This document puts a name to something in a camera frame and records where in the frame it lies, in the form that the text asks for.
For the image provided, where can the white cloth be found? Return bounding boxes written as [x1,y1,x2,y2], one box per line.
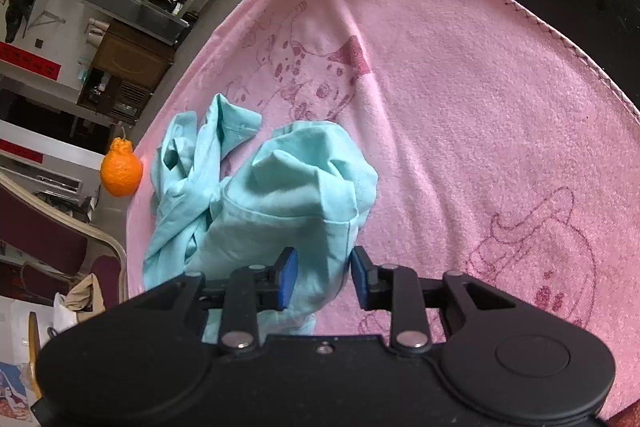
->
[50,292,77,334]

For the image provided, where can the light blue shirt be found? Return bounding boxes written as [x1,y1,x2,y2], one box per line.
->
[142,93,379,335]

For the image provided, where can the long red banner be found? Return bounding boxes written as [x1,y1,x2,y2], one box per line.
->
[0,43,62,80]

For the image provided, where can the stainless steel counter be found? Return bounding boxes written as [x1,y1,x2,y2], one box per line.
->
[81,0,191,48]

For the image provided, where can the white paper cups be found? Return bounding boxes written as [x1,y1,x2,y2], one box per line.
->
[86,18,108,45]

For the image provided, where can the wooden stick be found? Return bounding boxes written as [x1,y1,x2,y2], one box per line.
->
[27,312,43,398]

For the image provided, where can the beige cloth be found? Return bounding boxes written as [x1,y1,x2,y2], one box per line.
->
[67,273,108,313]

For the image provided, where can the printed poster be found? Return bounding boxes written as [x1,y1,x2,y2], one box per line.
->
[0,357,41,423]

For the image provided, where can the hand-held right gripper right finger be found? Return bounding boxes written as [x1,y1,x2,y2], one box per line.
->
[350,246,518,354]

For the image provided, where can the brown wooden cabinet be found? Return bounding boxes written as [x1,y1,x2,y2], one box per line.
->
[77,19,176,125]

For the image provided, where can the knobbed orange citrus fruit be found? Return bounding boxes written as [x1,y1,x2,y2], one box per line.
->
[100,137,145,198]

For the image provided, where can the pink printed blanket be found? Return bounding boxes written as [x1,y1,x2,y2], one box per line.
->
[125,0,640,423]

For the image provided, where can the short red banner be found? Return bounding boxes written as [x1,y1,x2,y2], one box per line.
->
[0,138,48,162]

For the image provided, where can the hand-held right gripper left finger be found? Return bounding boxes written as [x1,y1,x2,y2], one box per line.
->
[150,247,300,354]

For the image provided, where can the maroon chair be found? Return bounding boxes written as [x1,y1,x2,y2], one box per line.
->
[0,169,128,308]

